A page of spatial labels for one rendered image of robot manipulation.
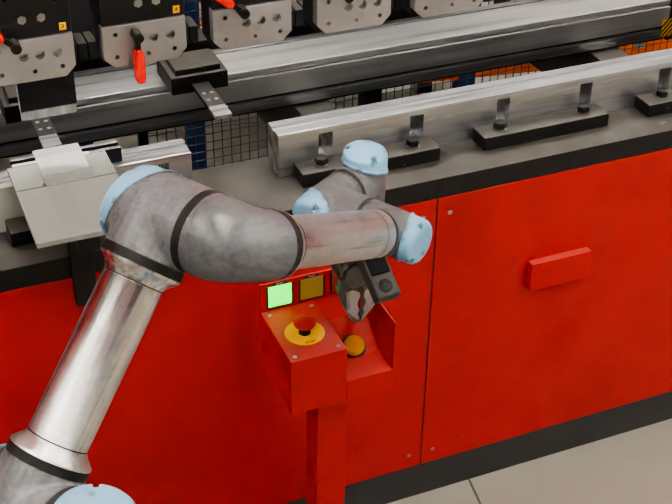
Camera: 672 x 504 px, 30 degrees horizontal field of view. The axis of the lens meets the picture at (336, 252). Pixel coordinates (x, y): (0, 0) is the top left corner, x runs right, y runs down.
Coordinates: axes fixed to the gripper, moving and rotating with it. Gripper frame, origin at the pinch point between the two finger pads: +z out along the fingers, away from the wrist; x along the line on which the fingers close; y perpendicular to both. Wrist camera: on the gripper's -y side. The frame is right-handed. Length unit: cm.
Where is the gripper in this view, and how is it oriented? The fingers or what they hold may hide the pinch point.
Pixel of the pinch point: (359, 319)
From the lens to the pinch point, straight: 224.8
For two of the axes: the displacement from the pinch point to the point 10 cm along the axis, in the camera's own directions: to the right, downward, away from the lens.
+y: -3.8, -5.9, 7.1
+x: -9.2, 2.1, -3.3
